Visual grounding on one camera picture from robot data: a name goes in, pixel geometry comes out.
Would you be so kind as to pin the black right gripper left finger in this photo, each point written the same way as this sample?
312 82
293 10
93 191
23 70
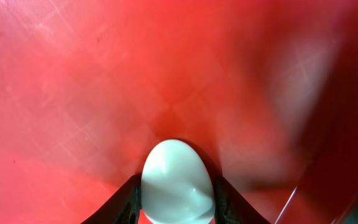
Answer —
123 207

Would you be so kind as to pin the white plastic spoon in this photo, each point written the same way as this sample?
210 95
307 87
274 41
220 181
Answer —
175 185

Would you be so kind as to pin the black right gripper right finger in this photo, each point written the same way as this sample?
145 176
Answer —
232 207

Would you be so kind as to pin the red serving tray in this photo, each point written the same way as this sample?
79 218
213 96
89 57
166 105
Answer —
265 91

